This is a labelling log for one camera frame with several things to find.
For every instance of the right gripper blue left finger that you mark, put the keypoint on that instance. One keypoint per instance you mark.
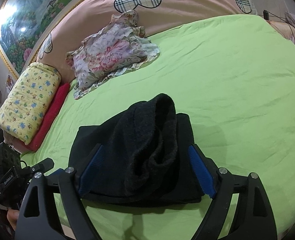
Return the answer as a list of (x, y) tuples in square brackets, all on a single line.
[(73, 183)]

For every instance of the black wall charger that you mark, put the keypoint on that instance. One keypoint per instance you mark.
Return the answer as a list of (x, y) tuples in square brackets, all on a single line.
[(266, 15)]

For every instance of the person's left hand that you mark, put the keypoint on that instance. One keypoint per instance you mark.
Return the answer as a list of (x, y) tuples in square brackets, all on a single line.
[(12, 217)]

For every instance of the floral ruffled pillow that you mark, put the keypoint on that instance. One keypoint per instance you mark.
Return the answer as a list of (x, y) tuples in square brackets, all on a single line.
[(118, 48)]

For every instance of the green bed sheet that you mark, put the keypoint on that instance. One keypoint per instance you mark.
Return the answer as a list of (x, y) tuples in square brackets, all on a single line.
[(234, 76)]

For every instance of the black camera box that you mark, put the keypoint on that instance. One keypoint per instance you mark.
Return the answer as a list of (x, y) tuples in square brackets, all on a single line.
[(8, 158)]

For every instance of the gold framed landscape painting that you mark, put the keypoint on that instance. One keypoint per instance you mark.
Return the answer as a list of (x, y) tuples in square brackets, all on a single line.
[(23, 27)]

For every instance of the yellow cartoon print pillow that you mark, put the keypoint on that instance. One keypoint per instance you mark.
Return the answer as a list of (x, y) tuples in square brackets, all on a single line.
[(22, 112)]

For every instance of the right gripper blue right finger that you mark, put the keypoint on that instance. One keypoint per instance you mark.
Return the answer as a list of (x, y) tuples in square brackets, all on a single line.
[(218, 184)]

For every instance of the red fleece blanket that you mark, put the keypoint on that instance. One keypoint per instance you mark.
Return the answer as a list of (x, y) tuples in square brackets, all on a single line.
[(50, 115)]

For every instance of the black fleece pants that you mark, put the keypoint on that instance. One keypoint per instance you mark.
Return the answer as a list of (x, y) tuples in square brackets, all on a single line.
[(145, 159)]

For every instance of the striped pink cloth bundle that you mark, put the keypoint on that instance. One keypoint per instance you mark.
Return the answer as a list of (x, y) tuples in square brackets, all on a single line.
[(286, 27)]

